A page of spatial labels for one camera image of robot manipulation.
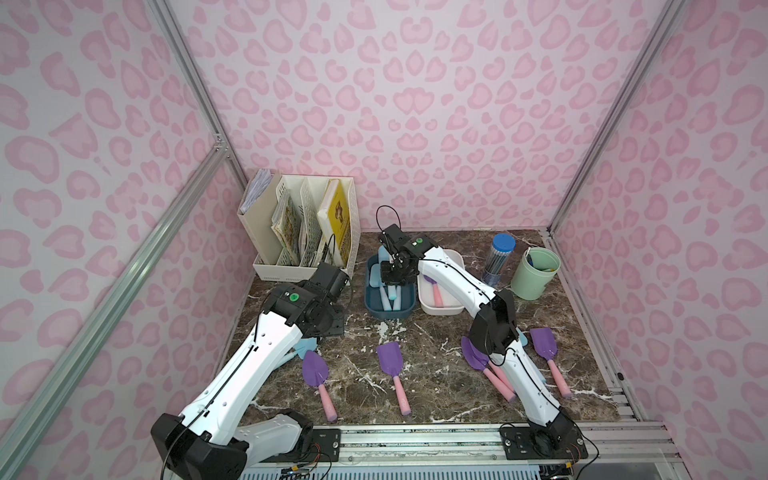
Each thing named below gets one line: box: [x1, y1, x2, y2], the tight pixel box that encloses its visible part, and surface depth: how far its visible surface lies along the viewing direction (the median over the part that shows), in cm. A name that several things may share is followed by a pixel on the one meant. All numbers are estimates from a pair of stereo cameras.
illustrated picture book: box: [271, 194, 301, 265], surface depth 100 cm
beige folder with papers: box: [237, 168, 283, 265], surface depth 92 cm
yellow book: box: [316, 179, 351, 267], surface depth 100 cm
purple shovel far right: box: [530, 327, 572, 398], surface depth 90 cm
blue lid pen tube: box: [483, 233, 516, 287], surface depth 95 cm
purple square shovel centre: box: [376, 342, 411, 416], surface depth 88 cm
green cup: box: [510, 247, 561, 300], surface depth 96 cm
